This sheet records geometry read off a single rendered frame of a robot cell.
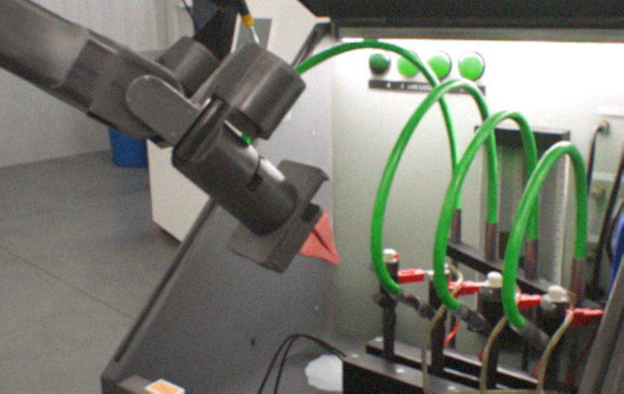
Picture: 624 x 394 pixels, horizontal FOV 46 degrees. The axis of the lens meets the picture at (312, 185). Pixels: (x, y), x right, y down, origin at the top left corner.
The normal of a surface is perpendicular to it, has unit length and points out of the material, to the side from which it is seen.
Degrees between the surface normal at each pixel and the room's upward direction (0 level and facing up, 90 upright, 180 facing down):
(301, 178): 46
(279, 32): 90
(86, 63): 75
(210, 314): 90
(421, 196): 90
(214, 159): 99
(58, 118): 90
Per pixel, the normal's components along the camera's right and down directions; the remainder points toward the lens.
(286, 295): 0.78, 0.14
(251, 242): -0.59, -0.55
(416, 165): -0.62, 0.20
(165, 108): 0.33, 0.01
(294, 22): 0.50, 0.20
